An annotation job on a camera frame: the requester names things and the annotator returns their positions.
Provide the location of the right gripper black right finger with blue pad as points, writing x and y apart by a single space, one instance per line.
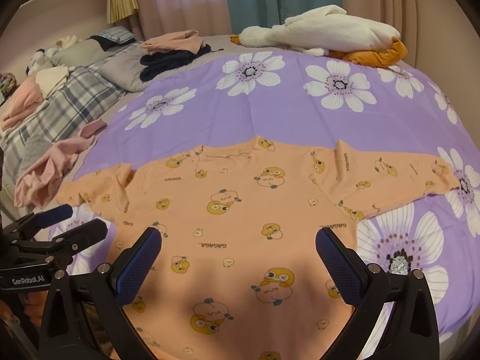
411 331

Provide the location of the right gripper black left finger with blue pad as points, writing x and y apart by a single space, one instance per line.
66 332

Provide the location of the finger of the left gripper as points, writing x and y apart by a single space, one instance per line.
70 243
31 224

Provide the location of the orange duck print shirt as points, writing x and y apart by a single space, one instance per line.
238 276

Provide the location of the pink crumpled garment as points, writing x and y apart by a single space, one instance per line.
39 183

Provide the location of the pink folded cloth left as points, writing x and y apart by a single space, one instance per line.
24 101

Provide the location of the plaid grey blanket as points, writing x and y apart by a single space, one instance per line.
86 96

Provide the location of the cream folded cloth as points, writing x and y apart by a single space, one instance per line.
52 79

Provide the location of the beige long pillow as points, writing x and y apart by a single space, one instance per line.
81 54

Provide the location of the grey pillow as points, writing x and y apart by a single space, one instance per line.
124 69

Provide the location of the dark navy folded garment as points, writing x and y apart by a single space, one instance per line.
161 62

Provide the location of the blue striped pillow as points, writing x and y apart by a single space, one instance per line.
116 36

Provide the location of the pink folded garment on pile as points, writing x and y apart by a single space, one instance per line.
188 40

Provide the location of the yellow pleated hanging cloth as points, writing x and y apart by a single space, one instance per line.
117 10

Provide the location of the purple floral bed sheet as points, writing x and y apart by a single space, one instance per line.
301 100

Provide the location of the pink curtain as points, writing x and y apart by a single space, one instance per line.
158 17

